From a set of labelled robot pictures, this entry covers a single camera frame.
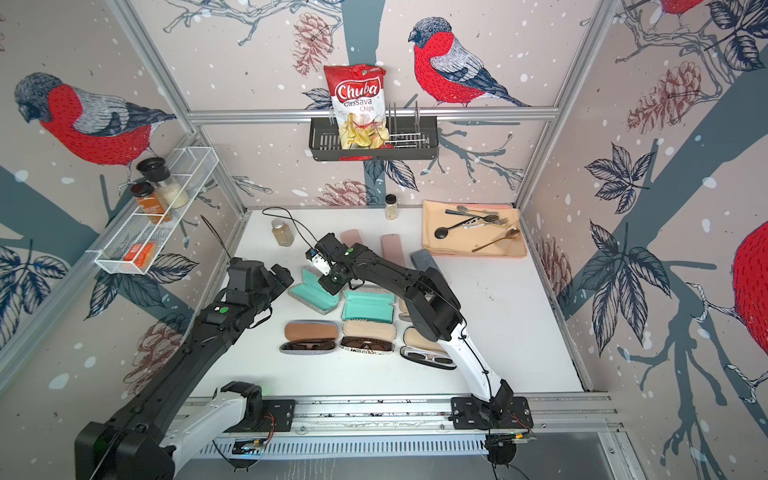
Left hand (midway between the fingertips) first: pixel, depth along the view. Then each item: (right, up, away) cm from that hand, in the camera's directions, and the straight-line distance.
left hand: (285, 271), depth 83 cm
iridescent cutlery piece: (+62, +18, +35) cm, 74 cm away
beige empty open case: (+34, -14, +8) cm, 38 cm away
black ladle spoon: (+49, +11, +29) cm, 58 cm away
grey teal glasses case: (+41, +2, +19) cm, 45 cm away
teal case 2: (+23, -12, +8) cm, 27 cm away
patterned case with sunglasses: (+23, -19, +2) cm, 30 cm away
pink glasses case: (+30, +5, +24) cm, 39 cm away
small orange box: (-26, +6, -16) cm, 31 cm away
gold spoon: (+75, +11, +28) cm, 81 cm away
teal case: (+4, -9, +12) cm, 15 cm away
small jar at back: (+30, +21, +30) cm, 47 cm away
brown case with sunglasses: (+6, -20, +3) cm, 21 cm away
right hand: (+10, -5, +11) cm, 15 cm away
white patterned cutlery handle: (+63, +15, +32) cm, 72 cm away
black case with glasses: (+38, -22, 0) cm, 44 cm away
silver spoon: (+59, +21, +38) cm, 73 cm away
